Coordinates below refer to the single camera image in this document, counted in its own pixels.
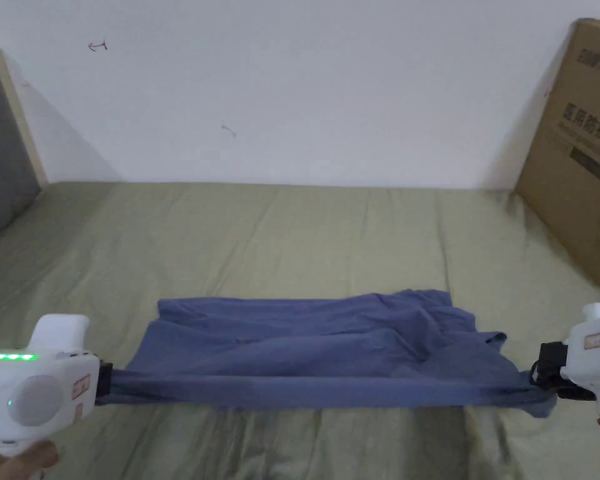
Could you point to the person's left hand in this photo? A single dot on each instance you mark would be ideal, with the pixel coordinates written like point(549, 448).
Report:
point(15, 462)

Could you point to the dark blue shirt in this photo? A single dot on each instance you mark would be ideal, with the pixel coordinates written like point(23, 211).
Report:
point(310, 355)

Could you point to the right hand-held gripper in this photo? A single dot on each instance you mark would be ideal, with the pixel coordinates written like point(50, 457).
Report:
point(595, 360)

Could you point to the grey padded headboard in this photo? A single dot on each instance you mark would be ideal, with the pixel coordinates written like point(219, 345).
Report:
point(0, 150)

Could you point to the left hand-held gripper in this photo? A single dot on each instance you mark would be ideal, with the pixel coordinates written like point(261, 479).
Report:
point(35, 395)

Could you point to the brown cardboard carton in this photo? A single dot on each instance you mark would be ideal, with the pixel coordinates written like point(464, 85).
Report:
point(580, 150)

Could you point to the bed with pale green sheet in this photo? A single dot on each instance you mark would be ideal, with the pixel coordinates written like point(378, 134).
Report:
point(260, 240)

